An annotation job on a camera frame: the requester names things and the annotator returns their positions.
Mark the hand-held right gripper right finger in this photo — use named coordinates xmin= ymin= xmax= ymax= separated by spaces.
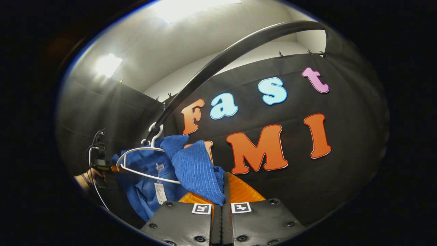
xmin=222 ymin=172 xmax=306 ymax=246

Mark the blue corduroy shirt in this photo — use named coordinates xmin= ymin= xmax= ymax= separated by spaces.
xmin=111 ymin=135 xmax=226 ymax=222

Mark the small ceiling light panel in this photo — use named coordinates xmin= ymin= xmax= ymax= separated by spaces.
xmin=95 ymin=53 xmax=123 ymax=78

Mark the black clothes rack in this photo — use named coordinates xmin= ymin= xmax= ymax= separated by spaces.
xmin=143 ymin=20 xmax=333 ymax=144

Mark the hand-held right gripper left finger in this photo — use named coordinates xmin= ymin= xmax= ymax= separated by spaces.
xmin=139 ymin=191 xmax=222 ymax=246

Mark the white hanger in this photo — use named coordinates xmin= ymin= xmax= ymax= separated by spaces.
xmin=115 ymin=122 xmax=181 ymax=185

